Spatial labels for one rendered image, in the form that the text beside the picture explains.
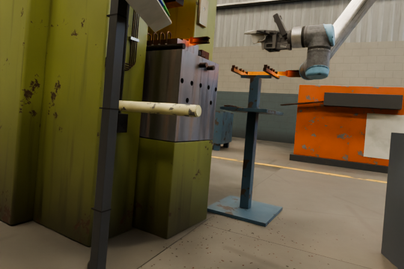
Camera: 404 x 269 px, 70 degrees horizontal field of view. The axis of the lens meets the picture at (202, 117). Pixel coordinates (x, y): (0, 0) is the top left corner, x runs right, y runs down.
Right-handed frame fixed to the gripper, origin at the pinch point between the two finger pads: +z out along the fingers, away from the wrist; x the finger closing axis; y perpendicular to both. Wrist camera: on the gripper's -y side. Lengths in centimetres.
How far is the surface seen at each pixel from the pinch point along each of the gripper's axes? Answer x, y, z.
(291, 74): 67, 7, -4
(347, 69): 766, -122, 22
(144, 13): -56, 7, 15
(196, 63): -3.0, 12.7, 27.0
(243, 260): -10, 100, -9
